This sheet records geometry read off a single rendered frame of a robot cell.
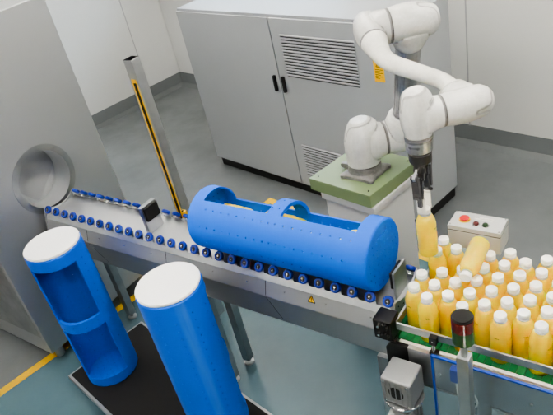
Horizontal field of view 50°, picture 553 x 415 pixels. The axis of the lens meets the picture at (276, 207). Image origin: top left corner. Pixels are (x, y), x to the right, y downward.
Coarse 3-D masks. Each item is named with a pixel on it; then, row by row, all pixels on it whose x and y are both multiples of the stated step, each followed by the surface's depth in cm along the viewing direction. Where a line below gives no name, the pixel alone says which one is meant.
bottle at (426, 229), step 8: (424, 216) 204; (432, 216) 205; (416, 224) 207; (424, 224) 204; (432, 224) 204; (416, 232) 210; (424, 232) 206; (432, 232) 206; (424, 240) 208; (432, 240) 208; (424, 248) 210; (432, 248) 209; (424, 256) 212; (432, 256) 211
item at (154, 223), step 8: (152, 200) 299; (144, 208) 294; (152, 208) 297; (144, 216) 296; (152, 216) 298; (160, 216) 305; (144, 224) 299; (152, 224) 301; (160, 224) 306; (152, 232) 302
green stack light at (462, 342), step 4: (452, 332) 171; (452, 336) 172; (456, 336) 169; (460, 336) 169; (464, 336) 168; (468, 336) 168; (472, 336) 169; (452, 340) 173; (456, 340) 170; (460, 340) 169; (464, 340) 169; (468, 340) 169; (472, 340) 170; (456, 344) 171; (460, 344) 170; (464, 344) 170; (468, 344) 170; (472, 344) 171
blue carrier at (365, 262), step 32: (224, 192) 278; (192, 224) 260; (224, 224) 249; (256, 224) 240; (288, 224) 233; (320, 224) 226; (352, 224) 244; (384, 224) 221; (256, 256) 246; (288, 256) 233; (320, 256) 224; (352, 256) 216; (384, 256) 225
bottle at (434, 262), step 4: (436, 256) 220; (440, 256) 220; (444, 256) 222; (432, 260) 221; (436, 260) 221; (440, 260) 220; (444, 260) 221; (428, 264) 225; (432, 264) 222; (436, 264) 221; (440, 264) 221; (444, 264) 221; (432, 268) 223; (436, 268) 222; (432, 272) 224; (432, 276) 225
